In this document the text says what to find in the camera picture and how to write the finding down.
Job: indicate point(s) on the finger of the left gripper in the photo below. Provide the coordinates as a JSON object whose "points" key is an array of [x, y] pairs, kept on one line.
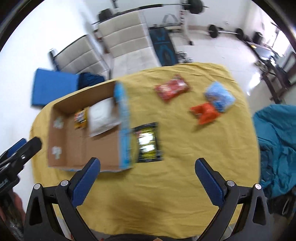
{"points": [[6, 154], [16, 162]]}

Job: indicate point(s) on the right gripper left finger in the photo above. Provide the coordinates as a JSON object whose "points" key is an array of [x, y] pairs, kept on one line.
{"points": [[41, 222]]}

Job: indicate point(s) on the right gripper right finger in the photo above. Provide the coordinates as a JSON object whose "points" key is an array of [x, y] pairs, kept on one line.
{"points": [[254, 221]]}

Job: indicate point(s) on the yellow panda snack packet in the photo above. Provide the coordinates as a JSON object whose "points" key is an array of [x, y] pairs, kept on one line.
{"points": [[80, 119]]}

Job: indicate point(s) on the white powder plastic bag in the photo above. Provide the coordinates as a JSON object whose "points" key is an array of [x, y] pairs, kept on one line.
{"points": [[102, 117]]}

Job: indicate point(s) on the orange snack packet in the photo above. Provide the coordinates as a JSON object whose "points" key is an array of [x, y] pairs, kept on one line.
{"points": [[205, 113]]}

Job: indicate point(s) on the black yellow wipes packet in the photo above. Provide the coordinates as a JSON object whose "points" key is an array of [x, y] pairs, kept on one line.
{"points": [[148, 145]]}

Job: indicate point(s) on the light blue tissue pack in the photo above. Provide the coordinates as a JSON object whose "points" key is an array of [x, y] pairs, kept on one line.
{"points": [[219, 97]]}

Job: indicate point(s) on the red floral snack packet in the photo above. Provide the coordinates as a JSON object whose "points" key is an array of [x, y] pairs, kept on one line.
{"points": [[172, 88]]}

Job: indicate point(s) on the blue foam mat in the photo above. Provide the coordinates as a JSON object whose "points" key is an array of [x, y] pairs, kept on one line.
{"points": [[51, 85]]}

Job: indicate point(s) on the open cardboard box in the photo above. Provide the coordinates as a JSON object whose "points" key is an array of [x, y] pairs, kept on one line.
{"points": [[70, 149]]}

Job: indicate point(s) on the teal bean bag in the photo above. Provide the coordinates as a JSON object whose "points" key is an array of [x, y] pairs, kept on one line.
{"points": [[275, 131]]}

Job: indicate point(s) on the dark blue cloth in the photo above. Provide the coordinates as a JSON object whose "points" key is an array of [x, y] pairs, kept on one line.
{"points": [[88, 79]]}

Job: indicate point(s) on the yellow tablecloth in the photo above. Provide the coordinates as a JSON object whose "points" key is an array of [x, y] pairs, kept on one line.
{"points": [[166, 197]]}

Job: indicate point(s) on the white padded chair left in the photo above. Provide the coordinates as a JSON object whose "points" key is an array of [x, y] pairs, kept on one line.
{"points": [[81, 56]]}

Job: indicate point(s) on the white padded chair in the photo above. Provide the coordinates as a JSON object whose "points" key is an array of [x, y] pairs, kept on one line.
{"points": [[127, 38], [81, 56]]}

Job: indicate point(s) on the dark wooden chair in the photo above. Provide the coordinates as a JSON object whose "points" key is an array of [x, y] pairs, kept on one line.
{"points": [[279, 78]]}

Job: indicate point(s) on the white padded chair right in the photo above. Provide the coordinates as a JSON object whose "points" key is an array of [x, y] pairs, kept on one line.
{"points": [[127, 38]]}

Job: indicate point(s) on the black treadmill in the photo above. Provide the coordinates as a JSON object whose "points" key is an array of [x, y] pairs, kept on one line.
{"points": [[262, 51]]}

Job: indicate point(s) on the chrome dumbbells on floor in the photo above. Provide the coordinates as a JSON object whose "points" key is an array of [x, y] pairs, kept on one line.
{"points": [[183, 58]]}

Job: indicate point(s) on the black blue workout bench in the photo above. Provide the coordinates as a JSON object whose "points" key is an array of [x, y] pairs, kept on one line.
{"points": [[163, 46]]}

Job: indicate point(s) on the barbell on floor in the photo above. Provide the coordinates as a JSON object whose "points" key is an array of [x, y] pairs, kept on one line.
{"points": [[215, 31]]}

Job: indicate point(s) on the white bench press rack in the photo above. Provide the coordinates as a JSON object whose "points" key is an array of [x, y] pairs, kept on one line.
{"points": [[176, 23]]}

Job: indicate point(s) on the barbell on rack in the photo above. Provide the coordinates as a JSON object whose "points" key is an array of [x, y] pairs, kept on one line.
{"points": [[194, 7]]}

